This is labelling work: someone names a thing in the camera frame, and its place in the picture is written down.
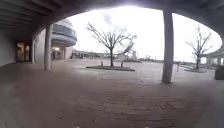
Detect raised tree bed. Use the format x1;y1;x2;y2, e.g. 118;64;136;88
183;67;208;74
85;65;136;72

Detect bare tree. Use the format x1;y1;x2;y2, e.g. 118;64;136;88
185;24;213;70
84;21;138;68

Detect distant low buildings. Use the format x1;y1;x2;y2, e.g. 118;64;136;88
70;49;138;62

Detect red brick pavement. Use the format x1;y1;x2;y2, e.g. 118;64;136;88
0;59;224;128

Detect grey building with round tower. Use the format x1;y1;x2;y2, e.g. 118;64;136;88
0;18;78;68

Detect concrete column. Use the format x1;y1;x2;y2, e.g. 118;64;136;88
43;23;54;71
161;9;175;84

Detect concrete canopy roof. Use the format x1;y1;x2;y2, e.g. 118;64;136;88
0;0;224;66

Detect row of concrete columns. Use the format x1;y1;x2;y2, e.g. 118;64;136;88
206;55;224;67

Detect dark rubbish bin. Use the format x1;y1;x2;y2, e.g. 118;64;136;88
214;65;224;81

